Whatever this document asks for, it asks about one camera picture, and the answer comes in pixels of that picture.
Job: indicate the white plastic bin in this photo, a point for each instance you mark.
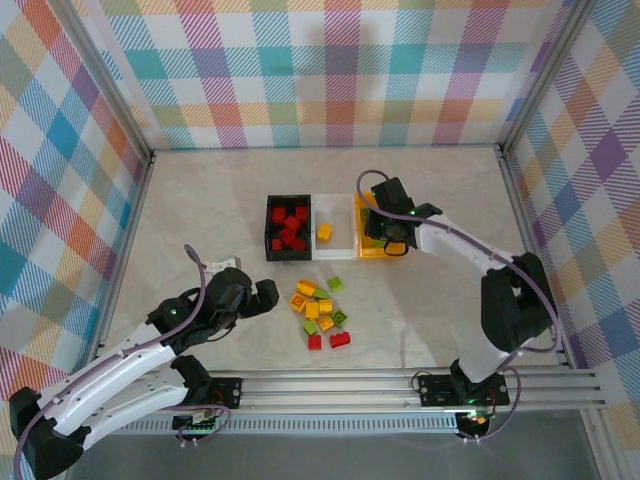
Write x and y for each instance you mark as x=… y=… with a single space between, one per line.
x=340 y=215

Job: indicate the aluminium frame post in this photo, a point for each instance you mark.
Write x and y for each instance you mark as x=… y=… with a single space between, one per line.
x=544 y=75
x=112 y=80

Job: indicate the black plastic bin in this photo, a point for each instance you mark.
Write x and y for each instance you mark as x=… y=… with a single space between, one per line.
x=267 y=225

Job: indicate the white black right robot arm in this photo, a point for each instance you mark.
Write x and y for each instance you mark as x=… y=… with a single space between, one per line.
x=460 y=245

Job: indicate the red lego brick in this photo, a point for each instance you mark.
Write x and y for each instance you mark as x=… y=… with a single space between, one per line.
x=276 y=245
x=292 y=224
x=287 y=236
x=315 y=342
x=298 y=244
x=301 y=214
x=279 y=216
x=340 y=340

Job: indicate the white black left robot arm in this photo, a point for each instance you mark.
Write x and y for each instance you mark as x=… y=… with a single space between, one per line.
x=115 y=370

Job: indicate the aluminium mounting rail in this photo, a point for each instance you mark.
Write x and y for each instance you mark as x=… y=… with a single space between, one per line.
x=325 y=390

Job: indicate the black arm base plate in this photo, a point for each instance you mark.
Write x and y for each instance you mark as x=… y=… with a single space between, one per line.
x=437 y=392
x=227 y=392

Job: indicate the aluminium side rail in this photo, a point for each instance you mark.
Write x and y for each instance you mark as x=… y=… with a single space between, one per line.
x=124 y=260
x=520 y=210

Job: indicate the aluminium frame leg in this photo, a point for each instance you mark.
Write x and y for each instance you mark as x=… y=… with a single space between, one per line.
x=600 y=445

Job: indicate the yellow-orange plastic bin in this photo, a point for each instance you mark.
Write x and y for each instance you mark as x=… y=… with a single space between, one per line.
x=372 y=254

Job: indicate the green circuit board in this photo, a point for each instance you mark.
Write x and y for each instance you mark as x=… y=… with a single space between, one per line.
x=477 y=419
x=200 y=419

